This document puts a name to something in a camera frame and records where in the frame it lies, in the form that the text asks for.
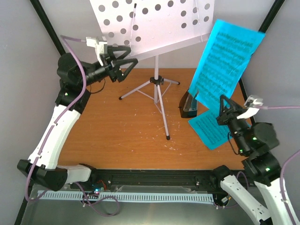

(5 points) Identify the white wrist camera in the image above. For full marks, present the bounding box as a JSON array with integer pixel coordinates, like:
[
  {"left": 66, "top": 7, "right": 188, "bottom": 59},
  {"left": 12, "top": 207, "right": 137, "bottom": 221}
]
[
  {"left": 237, "top": 95, "right": 263, "bottom": 119},
  {"left": 86, "top": 37, "right": 108, "bottom": 66}
]

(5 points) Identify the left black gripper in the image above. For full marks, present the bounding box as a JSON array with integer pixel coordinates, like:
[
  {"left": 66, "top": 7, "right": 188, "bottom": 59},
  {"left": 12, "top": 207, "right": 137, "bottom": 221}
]
[{"left": 79, "top": 46, "right": 138, "bottom": 88}]

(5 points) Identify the black right frame post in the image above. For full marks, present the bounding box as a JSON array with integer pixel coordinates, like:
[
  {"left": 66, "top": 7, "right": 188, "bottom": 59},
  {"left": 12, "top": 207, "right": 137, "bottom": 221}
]
[{"left": 258, "top": 0, "right": 285, "bottom": 33}]

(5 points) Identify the black metronome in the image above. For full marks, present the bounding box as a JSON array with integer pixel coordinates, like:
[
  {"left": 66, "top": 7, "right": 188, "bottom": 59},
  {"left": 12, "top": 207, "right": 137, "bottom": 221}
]
[{"left": 179, "top": 91, "right": 198, "bottom": 119}]

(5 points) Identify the blue sheet music page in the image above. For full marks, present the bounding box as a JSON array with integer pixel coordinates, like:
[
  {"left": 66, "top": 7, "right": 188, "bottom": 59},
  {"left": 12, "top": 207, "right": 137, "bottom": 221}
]
[
  {"left": 188, "top": 110, "right": 229, "bottom": 150},
  {"left": 188, "top": 20, "right": 265, "bottom": 113}
]

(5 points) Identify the black front frame rail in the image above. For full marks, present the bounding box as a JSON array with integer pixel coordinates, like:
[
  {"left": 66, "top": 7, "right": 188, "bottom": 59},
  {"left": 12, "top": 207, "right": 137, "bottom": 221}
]
[{"left": 30, "top": 168, "right": 281, "bottom": 195}]

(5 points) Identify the black aluminium frame post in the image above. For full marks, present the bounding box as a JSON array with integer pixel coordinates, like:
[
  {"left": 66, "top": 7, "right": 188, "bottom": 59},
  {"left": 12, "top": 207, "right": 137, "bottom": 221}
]
[{"left": 30, "top": 0, "right": 66, "bottom": 56}]

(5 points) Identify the clear plastic metronome cover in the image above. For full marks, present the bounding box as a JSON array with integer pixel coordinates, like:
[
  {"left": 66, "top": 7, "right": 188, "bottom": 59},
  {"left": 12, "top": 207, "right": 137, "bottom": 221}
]
[{"left": 183, "top": 95, "right": 197, "bottom": 112}]

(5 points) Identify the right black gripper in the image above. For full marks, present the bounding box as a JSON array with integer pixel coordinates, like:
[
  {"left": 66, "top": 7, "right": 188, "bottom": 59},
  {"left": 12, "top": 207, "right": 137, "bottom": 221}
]
[{"left": 215, "top": 94, "right": 248, "bottom": 153}]

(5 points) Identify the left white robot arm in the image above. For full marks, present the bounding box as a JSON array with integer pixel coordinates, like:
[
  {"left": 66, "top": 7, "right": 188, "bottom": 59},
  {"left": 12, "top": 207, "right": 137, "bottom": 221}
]
[{"left": 17, "top": 53, "right": 138, "bottom": 191}]

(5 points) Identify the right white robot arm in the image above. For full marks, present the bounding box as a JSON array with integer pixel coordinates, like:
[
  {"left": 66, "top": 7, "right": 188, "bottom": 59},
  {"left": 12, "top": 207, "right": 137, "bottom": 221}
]
[{"left": 211, "top": 93, "right": 300, "bottom": 225}]

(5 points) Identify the light blue cable duct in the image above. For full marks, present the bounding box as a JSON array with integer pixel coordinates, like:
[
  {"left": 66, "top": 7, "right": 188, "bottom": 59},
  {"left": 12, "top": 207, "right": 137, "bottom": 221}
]
[{"left": 40, "top": 191, "right": 214, "bottom": 204}]

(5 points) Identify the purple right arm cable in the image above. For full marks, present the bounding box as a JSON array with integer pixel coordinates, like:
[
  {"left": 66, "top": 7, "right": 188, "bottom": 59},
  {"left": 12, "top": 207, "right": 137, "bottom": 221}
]
[{"left": 213, "top": 105, "right": 300, "bottom": 221}]

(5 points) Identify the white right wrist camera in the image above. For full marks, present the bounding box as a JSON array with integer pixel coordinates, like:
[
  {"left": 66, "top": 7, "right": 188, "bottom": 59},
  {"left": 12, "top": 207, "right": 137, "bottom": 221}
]
[{"left": 237, "top": 95, "right": 263, "bottom": 119}]

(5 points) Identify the white tripod music stand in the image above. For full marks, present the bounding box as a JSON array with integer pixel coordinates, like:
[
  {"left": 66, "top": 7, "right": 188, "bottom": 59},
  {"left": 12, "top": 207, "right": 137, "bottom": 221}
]
[{"left": 90, "top": 0, "right": 215, "bottom": 140}]

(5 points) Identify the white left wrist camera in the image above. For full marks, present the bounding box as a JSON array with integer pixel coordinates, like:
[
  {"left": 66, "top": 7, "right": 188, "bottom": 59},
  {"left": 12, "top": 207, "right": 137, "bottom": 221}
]
[{"left": 86, "top": 37, "right": 108, "bottom": 66}]

